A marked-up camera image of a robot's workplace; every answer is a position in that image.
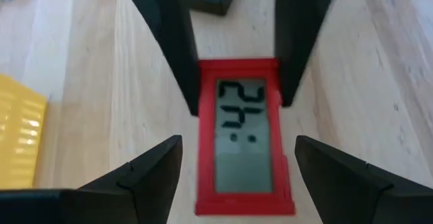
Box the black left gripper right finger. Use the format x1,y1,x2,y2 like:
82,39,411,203
294,135,433,224

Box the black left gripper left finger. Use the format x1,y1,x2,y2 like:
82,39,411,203
0,134,184,224

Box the yellow plastic basket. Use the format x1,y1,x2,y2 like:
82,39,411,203
0,73,48,189

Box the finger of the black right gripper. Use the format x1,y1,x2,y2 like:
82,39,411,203
118,0,201,116
274,0,342,108

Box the red digital clock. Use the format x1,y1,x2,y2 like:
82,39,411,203
194,57,297,217

